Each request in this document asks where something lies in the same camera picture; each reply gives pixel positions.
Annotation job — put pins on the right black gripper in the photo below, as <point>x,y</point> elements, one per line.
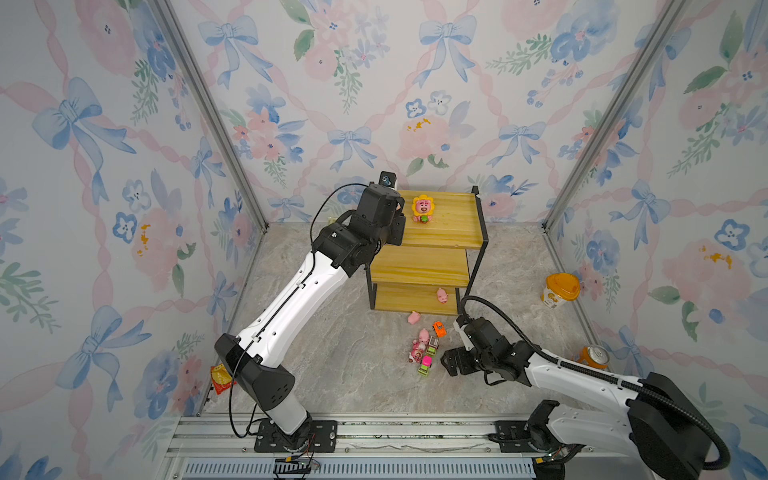
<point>460,354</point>

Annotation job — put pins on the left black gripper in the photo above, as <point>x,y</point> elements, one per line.
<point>398,224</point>

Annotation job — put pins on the sunflower pink bear toy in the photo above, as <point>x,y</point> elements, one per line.
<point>423,207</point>

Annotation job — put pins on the small pink bear figure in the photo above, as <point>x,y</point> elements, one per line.
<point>417,351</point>

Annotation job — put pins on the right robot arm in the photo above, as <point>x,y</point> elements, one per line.
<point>647,419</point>

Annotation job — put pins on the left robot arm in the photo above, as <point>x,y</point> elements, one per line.
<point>254,356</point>

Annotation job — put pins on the pink pig on shelf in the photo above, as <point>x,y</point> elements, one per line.
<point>442,296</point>

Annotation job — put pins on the pink pig near shelf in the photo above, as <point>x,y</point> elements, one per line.
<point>414,317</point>

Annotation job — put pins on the orange toy bulldozer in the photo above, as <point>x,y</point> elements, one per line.
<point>439,329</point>

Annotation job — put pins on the green truck with box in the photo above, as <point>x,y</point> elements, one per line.
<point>433,345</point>

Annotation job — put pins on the green truck pink load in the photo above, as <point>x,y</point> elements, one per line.
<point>425,366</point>

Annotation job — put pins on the pink pig in pile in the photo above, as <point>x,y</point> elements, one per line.
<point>423,337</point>

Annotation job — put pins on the orange soda can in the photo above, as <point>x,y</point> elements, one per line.
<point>594,356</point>

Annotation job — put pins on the red snack bag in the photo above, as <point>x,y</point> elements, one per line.
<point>221,379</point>

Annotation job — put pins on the wooden three-tier shelf black frame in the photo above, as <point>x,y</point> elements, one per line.
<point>445,253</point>

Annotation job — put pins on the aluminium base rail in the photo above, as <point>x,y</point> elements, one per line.
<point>367,446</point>

